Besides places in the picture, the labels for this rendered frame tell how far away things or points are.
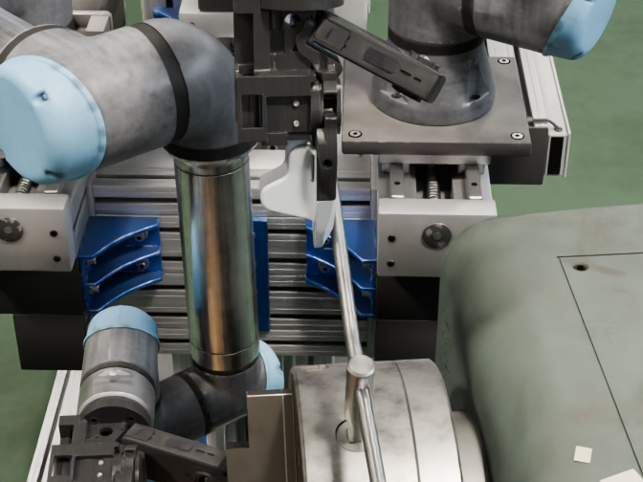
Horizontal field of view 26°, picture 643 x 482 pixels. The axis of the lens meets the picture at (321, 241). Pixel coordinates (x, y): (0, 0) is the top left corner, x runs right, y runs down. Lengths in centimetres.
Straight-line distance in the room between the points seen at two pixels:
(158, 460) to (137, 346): 15
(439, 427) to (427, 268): 53
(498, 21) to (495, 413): 56
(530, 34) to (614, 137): 247
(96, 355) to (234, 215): 20
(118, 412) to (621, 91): 309
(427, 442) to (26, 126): 44
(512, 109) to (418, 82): 63
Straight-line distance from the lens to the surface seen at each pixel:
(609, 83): 431
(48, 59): 124
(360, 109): 170
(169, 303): 184
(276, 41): 109
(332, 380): 118
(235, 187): 137
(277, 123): 109
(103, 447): 130
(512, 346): 120
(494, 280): 127
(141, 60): 126
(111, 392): 135
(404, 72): 109
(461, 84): 166
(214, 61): 129
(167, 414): 149
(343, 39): 108
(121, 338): 141
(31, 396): 310
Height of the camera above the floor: 199
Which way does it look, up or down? 35 degrees down
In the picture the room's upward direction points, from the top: straight up
